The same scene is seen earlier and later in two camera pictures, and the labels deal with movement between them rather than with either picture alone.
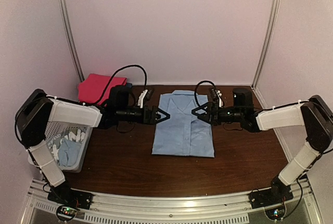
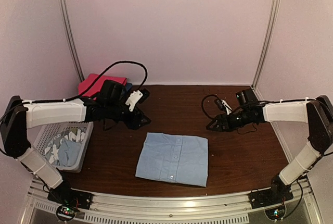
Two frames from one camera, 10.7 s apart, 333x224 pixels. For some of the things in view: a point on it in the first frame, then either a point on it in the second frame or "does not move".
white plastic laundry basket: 67,143 does not move
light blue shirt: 184,133 -> 175,158
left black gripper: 152,114 -> 133,123
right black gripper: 212,110 -> 220,119
